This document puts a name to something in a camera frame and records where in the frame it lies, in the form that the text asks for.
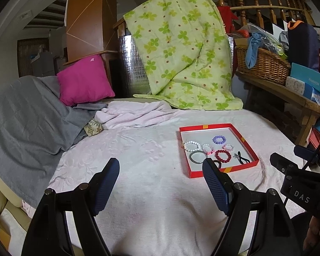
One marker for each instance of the pale pink blanket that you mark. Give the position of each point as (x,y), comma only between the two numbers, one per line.
(149,192)

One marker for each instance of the dark red bangle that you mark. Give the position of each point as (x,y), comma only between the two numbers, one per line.
(218,162)

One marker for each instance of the clear plastic bag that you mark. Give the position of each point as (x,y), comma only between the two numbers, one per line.
(256,28)

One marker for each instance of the red shallow box tray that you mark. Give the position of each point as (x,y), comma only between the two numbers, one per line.
(245,166)

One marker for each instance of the wooden stair banister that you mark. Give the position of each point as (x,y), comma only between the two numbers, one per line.
(256,2)

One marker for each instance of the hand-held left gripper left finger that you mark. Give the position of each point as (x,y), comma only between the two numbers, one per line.
(106,186)

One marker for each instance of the grey cloth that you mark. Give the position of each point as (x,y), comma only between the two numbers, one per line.
(24,128)

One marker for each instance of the wicker basket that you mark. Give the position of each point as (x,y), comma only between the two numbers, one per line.
(266,66)

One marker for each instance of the white patterned tissue box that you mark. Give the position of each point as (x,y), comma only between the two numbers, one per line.
(296,85)

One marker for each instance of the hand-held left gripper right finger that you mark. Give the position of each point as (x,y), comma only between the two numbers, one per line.
(214,186)

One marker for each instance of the blue cloth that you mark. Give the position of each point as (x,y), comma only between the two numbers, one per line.
(252,53)

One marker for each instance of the green clover print quilt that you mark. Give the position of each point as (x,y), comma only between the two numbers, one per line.
(181,45)

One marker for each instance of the silver metal bangle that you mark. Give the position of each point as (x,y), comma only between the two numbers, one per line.
(192,158)

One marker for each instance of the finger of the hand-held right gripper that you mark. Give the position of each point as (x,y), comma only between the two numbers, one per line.
(306,153)
(281,164)

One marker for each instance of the small patterned cushion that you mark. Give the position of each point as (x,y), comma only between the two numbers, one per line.
(93,129)

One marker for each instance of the navy bag with orange trim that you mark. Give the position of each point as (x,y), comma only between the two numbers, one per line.
(302,45)

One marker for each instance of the magenta pillow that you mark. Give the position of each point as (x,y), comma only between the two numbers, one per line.
(85,82)

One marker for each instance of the light blue cardboard box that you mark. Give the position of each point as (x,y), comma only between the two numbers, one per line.
(309,78)

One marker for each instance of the wooden bench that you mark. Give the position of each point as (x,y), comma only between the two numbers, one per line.
(282,93)

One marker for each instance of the beige sofa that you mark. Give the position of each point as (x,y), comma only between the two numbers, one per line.
(0,200)

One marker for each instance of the brown wooden column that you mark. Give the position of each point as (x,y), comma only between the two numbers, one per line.
(88,18)

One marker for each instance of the person's right hand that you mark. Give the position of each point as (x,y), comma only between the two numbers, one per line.
(316,232)

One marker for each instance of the red cloth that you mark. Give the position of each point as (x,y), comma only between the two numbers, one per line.
(225,18)

